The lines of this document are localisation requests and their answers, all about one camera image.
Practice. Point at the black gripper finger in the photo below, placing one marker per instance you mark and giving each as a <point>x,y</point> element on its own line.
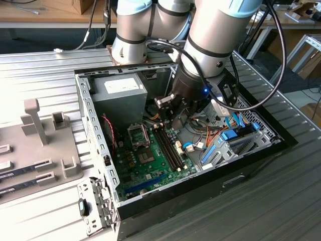
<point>193,110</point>
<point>168,113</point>

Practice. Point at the CPU with silver top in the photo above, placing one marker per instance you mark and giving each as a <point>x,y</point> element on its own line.
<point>181,123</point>

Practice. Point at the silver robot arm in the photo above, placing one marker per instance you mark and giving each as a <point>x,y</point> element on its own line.
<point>215,37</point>

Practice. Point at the CPU socket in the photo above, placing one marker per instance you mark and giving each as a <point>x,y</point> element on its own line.
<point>145,157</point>

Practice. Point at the black RAM slot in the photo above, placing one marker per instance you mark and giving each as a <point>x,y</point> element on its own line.
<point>164,150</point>
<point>167,150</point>
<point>173,149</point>
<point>170,150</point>

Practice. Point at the hard disk in blue carrier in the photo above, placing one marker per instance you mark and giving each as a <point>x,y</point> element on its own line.
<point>229,134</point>

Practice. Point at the grey power supply unit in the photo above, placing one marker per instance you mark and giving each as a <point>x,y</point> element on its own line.
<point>120,105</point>

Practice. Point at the green motherboard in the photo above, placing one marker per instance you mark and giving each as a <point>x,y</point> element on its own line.
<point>150,173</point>

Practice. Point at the blue expansion slot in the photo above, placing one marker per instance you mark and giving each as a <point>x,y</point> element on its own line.
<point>145,184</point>

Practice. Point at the perforated metal disk bay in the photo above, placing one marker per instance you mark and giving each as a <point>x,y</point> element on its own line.
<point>267,136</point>

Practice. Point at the black slanted pole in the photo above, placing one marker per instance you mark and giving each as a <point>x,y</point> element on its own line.
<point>253,42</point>

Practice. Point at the black PC case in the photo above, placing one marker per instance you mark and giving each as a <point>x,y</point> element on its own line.
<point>190,198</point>

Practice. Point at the small white box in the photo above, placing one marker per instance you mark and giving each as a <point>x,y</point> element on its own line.
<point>259,17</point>

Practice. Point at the black latch with teal stripe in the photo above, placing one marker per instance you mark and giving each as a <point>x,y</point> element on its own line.
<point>84,208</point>

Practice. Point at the large brown cardboard box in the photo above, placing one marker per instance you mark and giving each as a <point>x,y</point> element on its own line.
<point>313,67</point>

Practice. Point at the open cardboard box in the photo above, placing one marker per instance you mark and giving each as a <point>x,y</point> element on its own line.
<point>298,8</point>

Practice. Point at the grey parts rack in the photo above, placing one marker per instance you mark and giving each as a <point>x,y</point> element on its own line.
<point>25,150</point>

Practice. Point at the dark RAM stick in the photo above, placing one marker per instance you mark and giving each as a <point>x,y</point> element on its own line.
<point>17,187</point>
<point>17,171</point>

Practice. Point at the wooden desk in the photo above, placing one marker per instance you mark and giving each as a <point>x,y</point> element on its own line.
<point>37,17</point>

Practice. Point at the white camera with black bracket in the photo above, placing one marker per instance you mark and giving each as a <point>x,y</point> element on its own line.
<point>222,105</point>

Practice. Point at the blue plastic rail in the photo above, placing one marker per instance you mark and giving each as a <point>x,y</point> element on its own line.
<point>209,153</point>

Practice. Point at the aluminium profile frame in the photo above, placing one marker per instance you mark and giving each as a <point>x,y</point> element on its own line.
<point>289,59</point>

